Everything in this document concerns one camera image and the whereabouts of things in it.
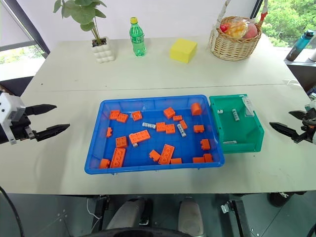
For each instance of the dark rounded base shape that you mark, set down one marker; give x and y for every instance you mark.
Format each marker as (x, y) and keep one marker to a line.
(148, 232)

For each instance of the green plastic bin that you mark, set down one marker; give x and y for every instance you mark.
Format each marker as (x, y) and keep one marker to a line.
(238, 130)

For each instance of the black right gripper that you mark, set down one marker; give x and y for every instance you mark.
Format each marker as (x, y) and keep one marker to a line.
(308, 124)

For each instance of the orange square block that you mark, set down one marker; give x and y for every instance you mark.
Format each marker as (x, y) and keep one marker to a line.
(114, 115)
(169, 113)
(160, 127)
(170, 129)
(121, 142)
(136, 115)
(122, 118)

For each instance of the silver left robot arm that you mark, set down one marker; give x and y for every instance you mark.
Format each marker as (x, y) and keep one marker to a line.
(3, 136)

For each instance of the grey rounded robot leg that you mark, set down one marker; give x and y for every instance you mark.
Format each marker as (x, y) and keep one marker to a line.
(126, 213)
(189, 214)

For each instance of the yellow sponge block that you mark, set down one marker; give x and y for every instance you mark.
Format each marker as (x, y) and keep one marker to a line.
(182, 50)

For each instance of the blue plastic tray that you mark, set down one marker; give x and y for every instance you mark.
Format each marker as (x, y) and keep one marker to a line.
(145, 153)

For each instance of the small orange block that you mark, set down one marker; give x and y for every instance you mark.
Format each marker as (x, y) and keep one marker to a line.
(205, 144)
(177, 118)
(109, 132)
(176, 161)
(183, 124)
(198, 160)
(104, 163)
(208, 158)
(198, 129)
(154, 156)

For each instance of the yellow orange wrapped fruit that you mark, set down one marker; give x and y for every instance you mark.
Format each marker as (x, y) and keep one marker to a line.
(235, 28)

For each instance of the black table leg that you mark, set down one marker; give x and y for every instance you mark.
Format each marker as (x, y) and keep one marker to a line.
(243, 218)
(100, 209)

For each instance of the green leafy plant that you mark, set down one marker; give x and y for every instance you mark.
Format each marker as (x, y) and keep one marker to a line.
(84, 14)

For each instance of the pink peach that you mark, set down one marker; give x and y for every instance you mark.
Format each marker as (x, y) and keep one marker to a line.
(251, 30)

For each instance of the wicker basket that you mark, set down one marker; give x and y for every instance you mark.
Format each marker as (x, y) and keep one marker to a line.
(234, 48)

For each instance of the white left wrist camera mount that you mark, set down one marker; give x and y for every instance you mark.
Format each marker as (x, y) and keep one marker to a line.
(10, 106)

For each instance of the metal caster bracket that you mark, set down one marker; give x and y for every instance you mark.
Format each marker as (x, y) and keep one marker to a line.
(226, 207)

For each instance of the white label card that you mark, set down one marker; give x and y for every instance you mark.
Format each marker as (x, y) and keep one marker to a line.
(248, 106)

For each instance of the black caster wheel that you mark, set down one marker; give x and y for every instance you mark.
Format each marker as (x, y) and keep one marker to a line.
(280, 199)

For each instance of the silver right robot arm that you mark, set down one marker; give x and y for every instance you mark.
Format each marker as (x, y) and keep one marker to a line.
(314, 138)

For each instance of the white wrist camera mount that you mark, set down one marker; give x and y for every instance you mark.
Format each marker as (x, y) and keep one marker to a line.
(313, 105)
(10, 106)

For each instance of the green plastic soda bottle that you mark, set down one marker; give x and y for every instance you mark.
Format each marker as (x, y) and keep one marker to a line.
(137, 39)

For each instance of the grey brick in tray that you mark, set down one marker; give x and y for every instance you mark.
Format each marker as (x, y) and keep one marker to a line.
(181, 130)

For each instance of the dark side table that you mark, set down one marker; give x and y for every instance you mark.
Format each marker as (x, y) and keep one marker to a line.
(304, 71)

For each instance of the dark bottle teal lid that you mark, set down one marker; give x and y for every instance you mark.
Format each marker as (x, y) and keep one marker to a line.
(297, 48)

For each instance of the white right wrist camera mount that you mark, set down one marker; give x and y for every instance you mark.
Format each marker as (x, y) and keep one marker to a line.
(313, 105)

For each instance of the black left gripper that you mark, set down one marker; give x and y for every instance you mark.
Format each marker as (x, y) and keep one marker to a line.
(23, 129)

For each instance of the red fruit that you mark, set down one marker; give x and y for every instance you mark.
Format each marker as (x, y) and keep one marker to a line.
(224, 27)

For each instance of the white bubble plant pot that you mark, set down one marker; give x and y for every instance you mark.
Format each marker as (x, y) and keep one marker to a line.
(103, 53)

